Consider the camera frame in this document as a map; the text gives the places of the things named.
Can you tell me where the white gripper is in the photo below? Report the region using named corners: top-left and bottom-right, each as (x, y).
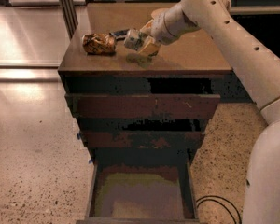
top-left (138, 11), bottom-right (177, 57)

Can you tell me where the green 7up can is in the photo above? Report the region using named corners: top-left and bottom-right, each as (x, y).
top-left (124, 29), bottom-right (147, 51)

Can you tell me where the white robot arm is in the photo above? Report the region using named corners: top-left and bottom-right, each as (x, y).
top-left (141, 0), bottom-right (280, 224)

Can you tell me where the brown drawer cabinet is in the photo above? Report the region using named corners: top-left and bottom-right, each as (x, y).
top-left (57, 2), bottom-right (232, 224)

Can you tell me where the top cabinet drawer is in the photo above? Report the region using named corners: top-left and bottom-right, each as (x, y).
top-left (65, 93), bottom-right (220, 119)

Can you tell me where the cabinet drawer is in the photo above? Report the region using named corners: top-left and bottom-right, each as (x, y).
top-left (80, 131), bottom-right (204, 149)
top-left (65, 93), bottom-right (220, 119)

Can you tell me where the middle cabinet drawer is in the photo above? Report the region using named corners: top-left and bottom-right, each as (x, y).
top-left (80, 131), bottom-right (204, 149)

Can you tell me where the open bottom drawer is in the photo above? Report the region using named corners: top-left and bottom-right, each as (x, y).
top-left (76, 164), bottom-right (202, 224)

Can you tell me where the white bowl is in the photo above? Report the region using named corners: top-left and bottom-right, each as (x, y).
top-left (151, 8), bottom-right (167, 19)

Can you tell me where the brown snack bag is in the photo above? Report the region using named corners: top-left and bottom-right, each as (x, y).
top-left (82, 34), bottom-right (117, 55)

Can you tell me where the black floor cable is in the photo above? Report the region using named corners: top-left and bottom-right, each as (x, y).
top-left (195, 195), bottom-right (243, 224)

